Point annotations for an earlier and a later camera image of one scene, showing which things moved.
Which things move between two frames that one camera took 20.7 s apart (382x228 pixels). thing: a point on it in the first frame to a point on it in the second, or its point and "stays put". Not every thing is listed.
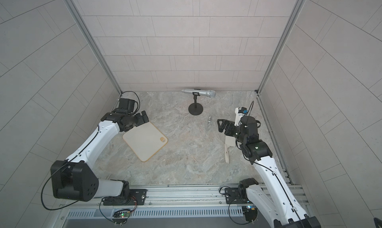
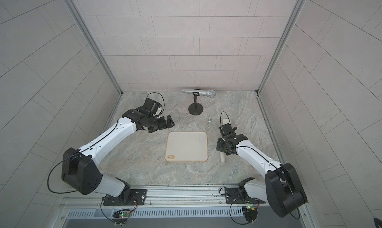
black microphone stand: [195, 108] stays put
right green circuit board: [250, 212] stays put
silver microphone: [210, 93] stays put
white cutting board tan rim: [145, 140] to [187, 146]
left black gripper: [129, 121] to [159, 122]
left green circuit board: [121, 216] stays put
